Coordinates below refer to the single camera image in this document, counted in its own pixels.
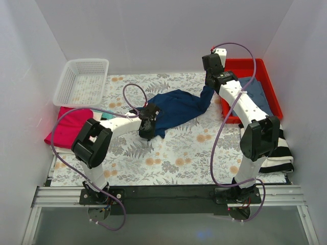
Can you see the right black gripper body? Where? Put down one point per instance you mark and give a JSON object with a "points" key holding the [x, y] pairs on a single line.
{"points": [[210, 80]]}

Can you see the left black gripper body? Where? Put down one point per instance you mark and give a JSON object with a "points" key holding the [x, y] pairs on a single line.
{"points": [[147, 128]]}

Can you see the navy blue mickey t-shirt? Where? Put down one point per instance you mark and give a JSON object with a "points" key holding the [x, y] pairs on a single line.
{"points": [[178, 107]]}

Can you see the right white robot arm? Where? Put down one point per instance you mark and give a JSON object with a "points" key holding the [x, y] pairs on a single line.
{"points": [[247, 112]]}

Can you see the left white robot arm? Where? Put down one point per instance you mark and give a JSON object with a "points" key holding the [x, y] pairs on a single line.
{"points": [[92, 143]]}

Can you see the red plastic tray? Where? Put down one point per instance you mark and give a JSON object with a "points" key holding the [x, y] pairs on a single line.
{"points": [[244, 68]]}

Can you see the teal folded t-shirt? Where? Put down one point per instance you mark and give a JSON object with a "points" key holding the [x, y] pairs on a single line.
{"points": [[108, 115]]}

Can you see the grey-blue folded t-shirt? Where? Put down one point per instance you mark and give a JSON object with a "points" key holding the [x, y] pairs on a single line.
{"points": [[254, 91]]}

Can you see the floral patterned table mat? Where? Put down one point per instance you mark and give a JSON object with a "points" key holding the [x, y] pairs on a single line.
{"points": [[201, 151]]}

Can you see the white plastic basket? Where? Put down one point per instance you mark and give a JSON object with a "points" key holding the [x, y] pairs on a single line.
{"points": [[82, 83]]}

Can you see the black white striped shirt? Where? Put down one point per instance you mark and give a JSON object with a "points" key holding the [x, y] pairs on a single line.
{"points": [[278, 150]]}

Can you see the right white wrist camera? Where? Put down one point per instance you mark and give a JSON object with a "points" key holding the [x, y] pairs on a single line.
{"points": [[222, 52]]}

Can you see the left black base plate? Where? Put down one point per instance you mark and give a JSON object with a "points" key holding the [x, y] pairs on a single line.
{"points": [[91, 197]]}

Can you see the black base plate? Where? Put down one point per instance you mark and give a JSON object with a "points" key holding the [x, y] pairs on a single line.
{"points": [[91, 197], [237, 195]]}

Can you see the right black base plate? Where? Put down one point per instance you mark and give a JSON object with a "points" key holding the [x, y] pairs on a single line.
{"points": [[237, 195]]}

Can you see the aluminium mounting rail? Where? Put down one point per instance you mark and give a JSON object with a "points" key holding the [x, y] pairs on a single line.
{"points": [[276, 195]]}

